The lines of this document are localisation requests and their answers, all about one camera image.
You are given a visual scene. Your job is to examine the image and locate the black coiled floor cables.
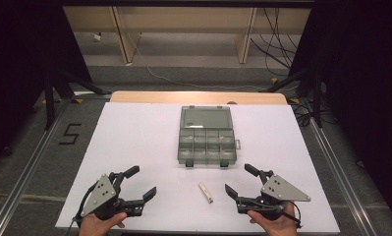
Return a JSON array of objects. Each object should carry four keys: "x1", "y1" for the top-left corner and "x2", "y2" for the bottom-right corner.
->
[{"x1": 293, "y1": 99, "x2": 317, "y2": 128}]

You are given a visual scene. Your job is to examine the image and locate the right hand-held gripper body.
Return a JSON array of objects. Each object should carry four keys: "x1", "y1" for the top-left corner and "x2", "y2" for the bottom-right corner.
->
[{"x1": 235, "y1": 170, "x2": 312, "y2": 221}]

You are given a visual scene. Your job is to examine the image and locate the white floor cable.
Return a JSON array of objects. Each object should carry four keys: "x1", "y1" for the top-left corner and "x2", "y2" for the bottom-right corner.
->
[{"x1": 126, "y1": 31, "x2": 300, "y2": 92}]

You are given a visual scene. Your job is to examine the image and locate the black hanging cables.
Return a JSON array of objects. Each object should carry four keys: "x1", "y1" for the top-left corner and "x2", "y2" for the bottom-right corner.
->
[{"x1": 250, "y1": 7, "x2": 300, "y2": 77}]

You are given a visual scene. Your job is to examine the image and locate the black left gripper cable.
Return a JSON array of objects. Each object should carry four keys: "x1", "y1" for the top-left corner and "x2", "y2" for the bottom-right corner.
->
[{"x1": 71, "y1": 181, "x2": 99, "y2": 229}]

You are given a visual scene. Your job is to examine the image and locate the small white tube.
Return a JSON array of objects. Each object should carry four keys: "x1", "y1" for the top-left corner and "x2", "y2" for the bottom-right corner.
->
[{"x1": 197, "y1": 182, "x2": 214, "y2": 205}]

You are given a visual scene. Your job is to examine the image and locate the person's right hand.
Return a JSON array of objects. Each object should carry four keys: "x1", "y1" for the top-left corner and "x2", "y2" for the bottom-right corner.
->
[{"x1": 247, "y1": 202, "x2": 299, "y2": 236}]

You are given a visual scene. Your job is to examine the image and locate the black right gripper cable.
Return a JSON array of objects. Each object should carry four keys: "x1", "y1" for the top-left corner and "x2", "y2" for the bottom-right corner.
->
[{"x1": 281, "y1": 200, "x2": 304, "y2": 229}]

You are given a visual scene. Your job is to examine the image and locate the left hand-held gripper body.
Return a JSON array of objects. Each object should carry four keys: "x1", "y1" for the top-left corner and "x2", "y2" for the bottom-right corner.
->
[{"x1": 81, "y1": 172, "x2": 145, "y2": 221}]

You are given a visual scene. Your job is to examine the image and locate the person's left hand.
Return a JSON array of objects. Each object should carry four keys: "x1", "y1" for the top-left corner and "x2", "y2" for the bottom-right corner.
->
[{"x1": 78, "y1": 211, "x2": 129, "y2": 236}]

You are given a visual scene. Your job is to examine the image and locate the beige wooden desk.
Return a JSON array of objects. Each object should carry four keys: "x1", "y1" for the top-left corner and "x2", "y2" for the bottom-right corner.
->
[{"x1": 62, "y1": 6, "x2": 312, "y2": 65}]

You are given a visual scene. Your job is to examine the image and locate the clear plastic compartment box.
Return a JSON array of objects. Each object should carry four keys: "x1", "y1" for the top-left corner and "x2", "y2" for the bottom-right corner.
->
[{"x1": 177, "y1": 104, "x2": 243, "y2": 168}]

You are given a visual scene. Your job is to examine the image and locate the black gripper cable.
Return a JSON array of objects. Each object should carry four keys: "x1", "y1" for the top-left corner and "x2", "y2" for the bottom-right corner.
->
[
  {"x1": 71, "y1": 181, "x2": 99, "y2": 229},
  {"x1": 281, "y1": 200, "x2": 304, "y2": 229}
]

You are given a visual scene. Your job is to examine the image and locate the aluminium floor rail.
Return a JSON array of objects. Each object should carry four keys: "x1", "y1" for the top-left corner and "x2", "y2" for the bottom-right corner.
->
[
  {"x1": 309, "y1": 117, "x2": 378, "y2": 236},
  {"x1": 0, "y1": 97, "x2": 74, "y2": 236}
]

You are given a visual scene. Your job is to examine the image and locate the black metal stand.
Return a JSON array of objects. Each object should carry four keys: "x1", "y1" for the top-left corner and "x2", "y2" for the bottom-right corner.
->
[
  {"x1": 257, "y1": 65, "x2": 324, "y2": 129},
  {"x1": 43, "y1": 65, "x2": 113, "y2": 131}
]

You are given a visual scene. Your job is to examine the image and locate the white table cover sheet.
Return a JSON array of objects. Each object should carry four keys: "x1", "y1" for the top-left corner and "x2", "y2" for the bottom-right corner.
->
[{"x1": 55, "y1": 101, "x2": 341, "y2": 234}]

